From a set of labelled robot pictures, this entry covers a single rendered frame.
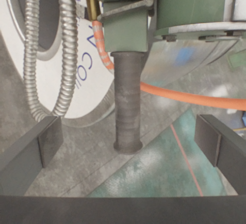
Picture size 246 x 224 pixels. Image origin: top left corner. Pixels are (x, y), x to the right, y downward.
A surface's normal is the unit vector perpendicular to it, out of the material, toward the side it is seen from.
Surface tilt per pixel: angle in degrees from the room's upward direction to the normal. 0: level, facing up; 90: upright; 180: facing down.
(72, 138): 0
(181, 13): 95
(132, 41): 58
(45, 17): 8
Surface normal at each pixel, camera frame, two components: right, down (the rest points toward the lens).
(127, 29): -0.19, 0.27
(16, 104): 0.62, -0.24
